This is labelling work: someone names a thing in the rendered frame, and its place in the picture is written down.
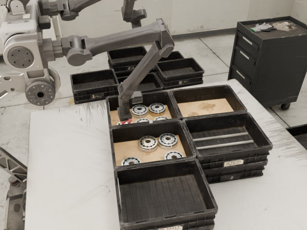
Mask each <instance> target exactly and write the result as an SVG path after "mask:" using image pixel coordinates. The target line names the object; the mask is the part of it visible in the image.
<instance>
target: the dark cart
mask: <svg viewBox="0 0 307 230"><path fill-rule="evenodd" d="M280 21H281V22H288V23H294V24H295V26H296V27H297V29H294V30H289V31H282V30H271V31H257V32H254V31H252V30H251V28H254V27H255V26H256V25H257V24H260V25H262V24H263V22H265V25H266V24H268V23H269V25H272V24H273V23H276V22H280ZM306 73H307V24H305V23H303V22H301V21H299V20H297V19H295V18H293V17H292V16H282V17H274V18H266V19H258V20H249V21H238V22H237V28H236V33H235V39H234V44H233V51H232V56H231V62H230V67H229V73H228V80H230V79H237V80H238V81H239V83H240V84H241V85H242V86H243V87H244V88H245V89H246V90H247V91H248V92H249V93H250V94H251V95H252V96H253V97H254V98H255V99H256V100H257V101H258V102H259V103H260V104H261V105H262V106H263V107H264V108H265V107H271V106H275V105H281V109H283V110H287V109H288V108H289V107H290V103H292V102H296V101H297V98H298V95H299V93H300V90H301V87H302V84H303V81H304V78H305V76H306Z"/></svg>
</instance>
